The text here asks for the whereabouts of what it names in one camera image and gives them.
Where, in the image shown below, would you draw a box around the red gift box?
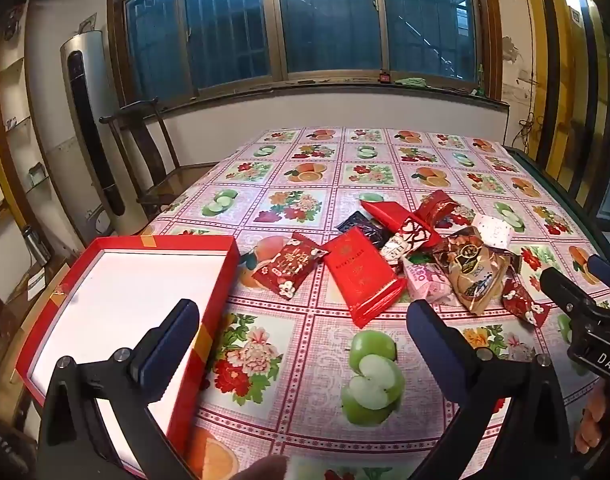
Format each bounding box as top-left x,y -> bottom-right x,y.
15,234 -> 242,480

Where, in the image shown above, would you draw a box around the dark red gold-print packet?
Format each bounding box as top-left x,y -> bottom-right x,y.
416,190 -> 473,231

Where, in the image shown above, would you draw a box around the yellow framed door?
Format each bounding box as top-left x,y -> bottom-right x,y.
520,0 -> 610,211

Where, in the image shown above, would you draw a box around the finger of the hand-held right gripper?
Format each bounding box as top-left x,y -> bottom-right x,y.
586,254 -> 610,292
540,266 -> 606,321

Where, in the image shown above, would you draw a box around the large red snack packet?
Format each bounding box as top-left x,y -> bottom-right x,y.
324,226 -> 408,330

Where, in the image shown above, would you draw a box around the small dark red flower packet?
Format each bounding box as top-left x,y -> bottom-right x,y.
501,277 -> 552,329

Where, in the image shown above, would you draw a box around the steel thermos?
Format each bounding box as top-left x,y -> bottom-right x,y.
22,225 -> 53,266

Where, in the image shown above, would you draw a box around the wooden framed window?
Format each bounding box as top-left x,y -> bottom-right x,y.
107,0 -> 503,111

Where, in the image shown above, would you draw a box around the person's right hand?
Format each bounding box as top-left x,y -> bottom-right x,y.
574,389 -> 610,457

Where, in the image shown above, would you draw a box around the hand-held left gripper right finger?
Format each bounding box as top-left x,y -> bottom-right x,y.
406,300 -> 573,480

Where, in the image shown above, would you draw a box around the fruit and flower print tablecloth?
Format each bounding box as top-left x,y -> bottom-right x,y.
150,127 -> 610,480

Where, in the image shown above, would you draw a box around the brown pastry packet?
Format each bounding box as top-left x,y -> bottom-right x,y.
432,226 -> 523,316

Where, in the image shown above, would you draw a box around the standing air conditioner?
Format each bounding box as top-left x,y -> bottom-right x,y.
60,30 -> 150,231

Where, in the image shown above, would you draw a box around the wall display shelf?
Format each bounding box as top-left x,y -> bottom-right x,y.
0,5 -> 56,241

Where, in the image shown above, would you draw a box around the table with green rim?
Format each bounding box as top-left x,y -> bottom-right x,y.
502,144 -> 610,281

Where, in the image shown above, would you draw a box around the dark navy snack packet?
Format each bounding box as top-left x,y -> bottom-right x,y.
336,211 -> 390,248

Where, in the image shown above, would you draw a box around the small white and black packet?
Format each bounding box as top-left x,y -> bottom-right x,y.
380,234 -> 410,266

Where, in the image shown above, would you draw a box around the pink snack packet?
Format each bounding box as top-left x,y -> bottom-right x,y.
402,255 -> 460,306

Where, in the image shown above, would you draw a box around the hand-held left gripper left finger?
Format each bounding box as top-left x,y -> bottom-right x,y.
37,299 -> 200,480

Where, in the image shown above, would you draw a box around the red heart-pattern snack packet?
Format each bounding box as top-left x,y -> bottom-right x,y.
392,212 -> 443,256

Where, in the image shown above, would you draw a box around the person's left hand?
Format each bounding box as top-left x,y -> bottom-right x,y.
232,455 -> 288,480

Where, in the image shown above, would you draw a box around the red packet with white flowers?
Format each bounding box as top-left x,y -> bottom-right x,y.
251,232 -> 330,301

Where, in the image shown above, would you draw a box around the dark wooden chair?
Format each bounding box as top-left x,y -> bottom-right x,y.
99,100 -> 220,221

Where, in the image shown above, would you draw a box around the white snack packet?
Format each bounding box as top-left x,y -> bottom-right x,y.
471,214 -> 516,251

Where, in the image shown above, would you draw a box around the long red snack packet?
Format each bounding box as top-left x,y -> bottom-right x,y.
360,200 -> 416,233

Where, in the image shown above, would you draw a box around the tangled black cables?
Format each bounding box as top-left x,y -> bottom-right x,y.
515,75 -> 546,146

